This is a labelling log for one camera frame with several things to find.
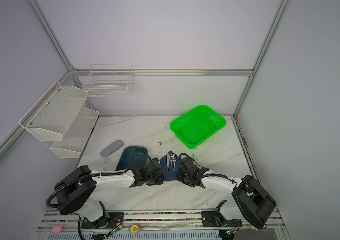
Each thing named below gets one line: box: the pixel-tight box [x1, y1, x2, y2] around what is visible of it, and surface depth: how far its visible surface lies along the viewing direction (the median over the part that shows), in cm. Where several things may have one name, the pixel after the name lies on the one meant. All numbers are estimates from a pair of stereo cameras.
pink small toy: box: [51, 225, 63, 234], surface depth 71 cm
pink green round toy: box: [128, 224, 141, 234], surface depth 69 cm
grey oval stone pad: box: [100, 139, 124, 158], surface depth 100 cm
